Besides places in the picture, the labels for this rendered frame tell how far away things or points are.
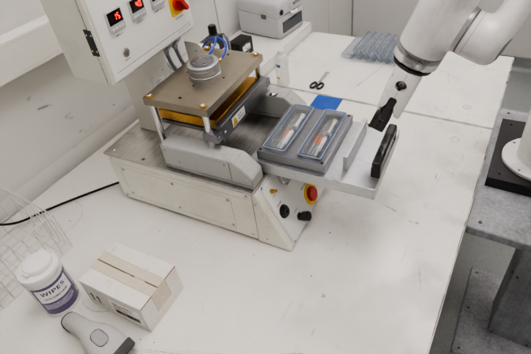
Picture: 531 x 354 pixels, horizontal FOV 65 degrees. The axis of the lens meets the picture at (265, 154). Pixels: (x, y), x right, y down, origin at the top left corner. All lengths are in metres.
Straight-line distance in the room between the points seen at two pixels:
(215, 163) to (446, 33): 0.54
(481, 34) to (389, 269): 0.55
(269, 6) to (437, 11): 1.23
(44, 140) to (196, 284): 0.70
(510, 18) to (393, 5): 2.69
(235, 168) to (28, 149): 0.72
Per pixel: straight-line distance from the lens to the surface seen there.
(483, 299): 1.95
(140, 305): 0.95
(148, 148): 1.17
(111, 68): 1.00
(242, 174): 0.94
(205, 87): 1.00
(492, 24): 0.76
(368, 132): 1.04
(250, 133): 1.13
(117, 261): 1.04
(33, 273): 1.04
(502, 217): 1.21
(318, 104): 1.54
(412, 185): 1.23
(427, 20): 0.76
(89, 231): 1.28
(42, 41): 1.35
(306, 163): 0.92
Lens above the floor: 1.59
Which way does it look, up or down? 39 degrees down
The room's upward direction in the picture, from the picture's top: 8 degrees counter-clockwise
